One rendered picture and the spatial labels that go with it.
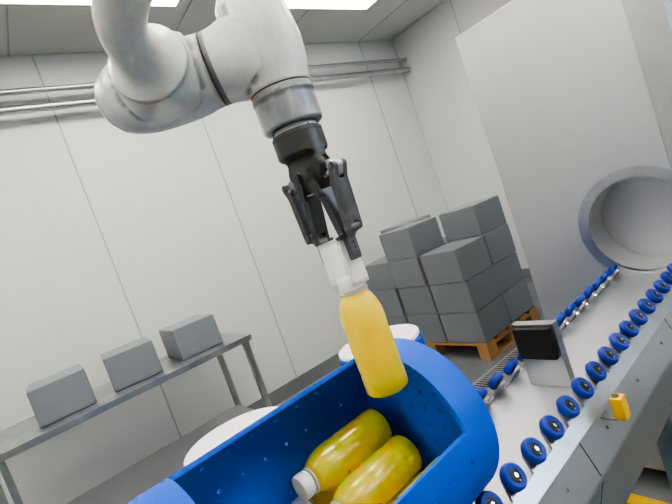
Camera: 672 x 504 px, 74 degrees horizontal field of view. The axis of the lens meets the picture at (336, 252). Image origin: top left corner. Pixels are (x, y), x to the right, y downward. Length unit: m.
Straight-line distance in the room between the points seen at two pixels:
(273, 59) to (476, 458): 0.61
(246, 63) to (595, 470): 0.93
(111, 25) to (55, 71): 3.78
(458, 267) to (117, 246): 2.70
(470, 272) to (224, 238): 2.17
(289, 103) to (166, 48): 0.16
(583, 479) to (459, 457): 0.37
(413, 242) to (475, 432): 3.19
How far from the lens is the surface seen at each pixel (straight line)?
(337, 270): 0.67
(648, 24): 1.08
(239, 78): 0.65
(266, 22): 0.66
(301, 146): 0.62
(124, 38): 0.57
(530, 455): 0.90
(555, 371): 1.17
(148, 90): 0.63
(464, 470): 0.70
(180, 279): 4.02
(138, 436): 4.02
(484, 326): 3.76
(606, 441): 1.10
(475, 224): 3.90
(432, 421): 0.82
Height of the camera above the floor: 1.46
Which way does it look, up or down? 4 degrees down
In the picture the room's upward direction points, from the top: 19 degrees counter-clockwise
